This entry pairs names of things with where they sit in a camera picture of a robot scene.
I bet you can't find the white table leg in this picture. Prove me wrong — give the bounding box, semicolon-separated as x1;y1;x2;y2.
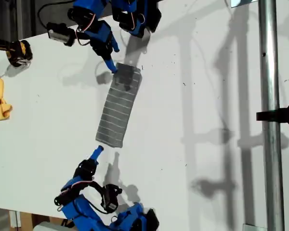
9;209;22;229

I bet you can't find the steel post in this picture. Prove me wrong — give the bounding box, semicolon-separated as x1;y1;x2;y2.
257;0;286;231

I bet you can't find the brown cardboard box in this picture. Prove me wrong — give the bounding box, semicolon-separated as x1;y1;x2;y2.
20;211;68;231

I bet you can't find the black camera cable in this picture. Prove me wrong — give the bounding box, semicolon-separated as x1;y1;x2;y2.
85;180;111;215
37;0;74;27

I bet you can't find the black yellow clamp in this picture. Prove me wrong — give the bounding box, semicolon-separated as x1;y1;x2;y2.
0;36;34;68

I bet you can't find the grey striped towel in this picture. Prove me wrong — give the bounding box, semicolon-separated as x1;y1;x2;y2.
95;62;143;149

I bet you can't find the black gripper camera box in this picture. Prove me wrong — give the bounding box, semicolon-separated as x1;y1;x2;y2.
100;184;123;214
46;22;77;47

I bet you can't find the black post clamp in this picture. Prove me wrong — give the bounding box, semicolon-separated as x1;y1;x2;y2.
256;102;289;128

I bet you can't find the white box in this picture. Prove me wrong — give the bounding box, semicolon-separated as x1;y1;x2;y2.
33;221;66;231

